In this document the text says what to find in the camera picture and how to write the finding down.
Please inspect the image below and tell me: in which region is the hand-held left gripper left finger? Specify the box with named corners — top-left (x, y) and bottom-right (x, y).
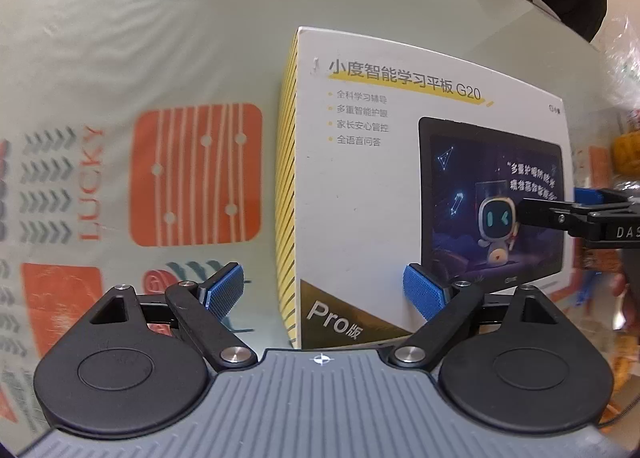
top-left (89, 262), bottom-right (259, 372)

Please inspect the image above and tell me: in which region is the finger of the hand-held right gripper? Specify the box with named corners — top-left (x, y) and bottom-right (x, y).
top-left (516, 197), bottom-right (577, 236)
top-left (574, 187), bottom-right (640, 213)

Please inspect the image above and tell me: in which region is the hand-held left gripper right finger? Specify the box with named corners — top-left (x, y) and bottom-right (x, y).
top-left (387, 263), bottom-right (562, 372)

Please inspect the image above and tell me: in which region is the white tablet box lid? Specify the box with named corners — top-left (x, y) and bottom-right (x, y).
top-left (274, 27), bottom-right (574, 350)

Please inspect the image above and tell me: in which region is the person's right hand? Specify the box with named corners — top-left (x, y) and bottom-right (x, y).
top-left (612, 263), bottom-right (636, 297)

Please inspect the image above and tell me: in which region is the yellow snack bag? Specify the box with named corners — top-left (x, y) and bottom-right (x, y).
top-left (612, 110), bottom-right (640, 175)

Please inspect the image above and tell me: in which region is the clear plastic bag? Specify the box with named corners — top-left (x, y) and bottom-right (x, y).
top-left (592, 0), bottom-right (640, 114)

